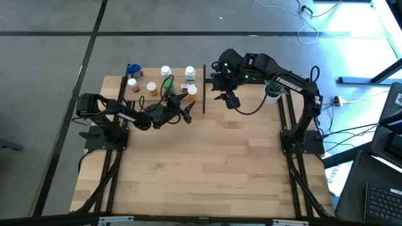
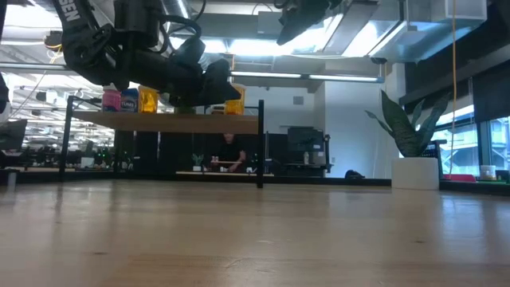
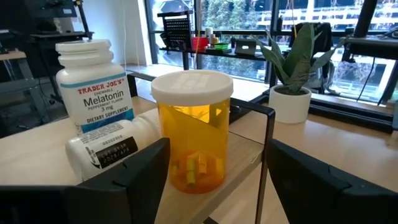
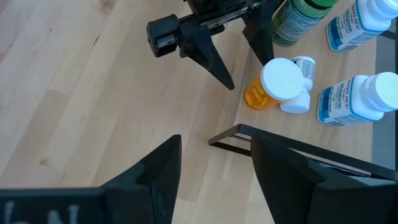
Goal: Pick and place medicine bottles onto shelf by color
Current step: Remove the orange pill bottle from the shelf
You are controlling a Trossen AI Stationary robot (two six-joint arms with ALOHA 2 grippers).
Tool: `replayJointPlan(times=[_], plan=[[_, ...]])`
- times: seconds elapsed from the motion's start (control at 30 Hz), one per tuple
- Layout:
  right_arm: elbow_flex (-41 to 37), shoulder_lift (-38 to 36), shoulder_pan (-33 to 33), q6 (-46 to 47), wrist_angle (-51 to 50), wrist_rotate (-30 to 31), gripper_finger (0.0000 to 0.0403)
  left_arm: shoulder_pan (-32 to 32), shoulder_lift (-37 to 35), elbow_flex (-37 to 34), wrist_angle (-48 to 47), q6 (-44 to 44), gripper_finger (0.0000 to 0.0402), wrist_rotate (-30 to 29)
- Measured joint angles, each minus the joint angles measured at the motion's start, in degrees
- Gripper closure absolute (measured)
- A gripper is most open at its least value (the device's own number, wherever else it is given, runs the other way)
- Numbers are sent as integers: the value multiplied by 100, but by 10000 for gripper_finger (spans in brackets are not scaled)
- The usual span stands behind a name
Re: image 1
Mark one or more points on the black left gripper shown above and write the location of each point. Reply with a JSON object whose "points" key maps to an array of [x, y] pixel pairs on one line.
{"points": [[165, 113]]}

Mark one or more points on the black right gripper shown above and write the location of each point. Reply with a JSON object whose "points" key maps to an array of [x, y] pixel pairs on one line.
{"points": [[224, 84]]}

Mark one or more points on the orange bottle white cap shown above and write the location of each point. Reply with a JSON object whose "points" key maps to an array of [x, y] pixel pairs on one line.
{"points": [[152, 87], [192, 90]]}

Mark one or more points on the green-capped medicine bottle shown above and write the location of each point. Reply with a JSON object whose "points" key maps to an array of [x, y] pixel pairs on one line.
{"points": [[169, 85]]}

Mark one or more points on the white medicine bottle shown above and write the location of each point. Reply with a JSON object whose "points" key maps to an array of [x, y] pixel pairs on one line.
{"points": [[189, 72], [166, 70]]}

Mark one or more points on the blue-capped medicine bottle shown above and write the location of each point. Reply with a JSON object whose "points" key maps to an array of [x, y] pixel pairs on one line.
{"points": [[135, 70]]}

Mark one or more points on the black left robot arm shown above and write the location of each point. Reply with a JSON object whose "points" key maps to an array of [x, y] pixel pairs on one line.
{"points": [[110, 106]]}

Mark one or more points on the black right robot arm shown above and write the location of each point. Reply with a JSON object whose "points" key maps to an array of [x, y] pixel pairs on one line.
{"points": [[267, 67]]}

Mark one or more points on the wooden shelf board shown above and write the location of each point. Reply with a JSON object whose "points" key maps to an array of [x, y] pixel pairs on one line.
{"points": [[179, 75]]}

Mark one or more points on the white plant pot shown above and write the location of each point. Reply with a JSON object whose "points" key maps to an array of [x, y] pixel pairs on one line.
{"points": [[270, 100]]}

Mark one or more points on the green succulent plant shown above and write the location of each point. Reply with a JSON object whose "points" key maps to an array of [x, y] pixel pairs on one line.
{"points": [[275, 91]]}

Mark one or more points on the white power adapter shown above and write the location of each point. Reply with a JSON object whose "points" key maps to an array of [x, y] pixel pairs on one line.
{"points": [[338, 100]]}

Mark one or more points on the black table leg bar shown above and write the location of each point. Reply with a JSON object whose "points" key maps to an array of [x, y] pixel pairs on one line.
{"points": [[345, 156]]}

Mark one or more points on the black floor stand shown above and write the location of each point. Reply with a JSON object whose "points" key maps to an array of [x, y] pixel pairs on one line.
{"points": [[361, 80]]}

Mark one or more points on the white printed paper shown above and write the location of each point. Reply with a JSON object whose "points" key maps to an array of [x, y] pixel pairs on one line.
{"points": [[337, 182]]}

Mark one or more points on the dark grey laptop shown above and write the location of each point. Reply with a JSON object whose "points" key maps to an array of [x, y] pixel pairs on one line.
{"points": [[386, 138]]}

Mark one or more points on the black laptop with keyboard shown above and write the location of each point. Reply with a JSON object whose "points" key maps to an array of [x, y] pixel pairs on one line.
{"points": [[383, 204]]}

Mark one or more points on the black metal shelf frame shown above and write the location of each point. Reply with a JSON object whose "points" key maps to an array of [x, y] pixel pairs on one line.
{"points": [[204, 94]]}

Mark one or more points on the short black bracket rail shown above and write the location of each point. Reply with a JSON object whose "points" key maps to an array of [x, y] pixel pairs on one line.
{"points": [[256, 82]]}

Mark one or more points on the black frame rail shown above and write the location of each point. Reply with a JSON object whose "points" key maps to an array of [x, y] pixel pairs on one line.
{"points": [[308, 201], [113, 188], [296, 207], [120, 91]]}

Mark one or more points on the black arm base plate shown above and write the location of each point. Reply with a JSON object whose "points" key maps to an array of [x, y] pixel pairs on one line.
{"points": [[315, 147], [91, 145]]}

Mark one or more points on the long black frame crossbar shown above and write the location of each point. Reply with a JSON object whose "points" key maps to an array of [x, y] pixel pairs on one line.
{"points": [[169, 222]]}

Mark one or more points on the black diagonal frame brace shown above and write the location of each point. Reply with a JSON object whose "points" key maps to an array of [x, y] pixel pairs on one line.
{"points": [[323, 207], [91, 194]]}

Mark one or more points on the silver aluminium bracket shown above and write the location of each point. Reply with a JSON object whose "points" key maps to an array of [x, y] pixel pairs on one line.
{"points": [[116, 219], [290, 222]]}

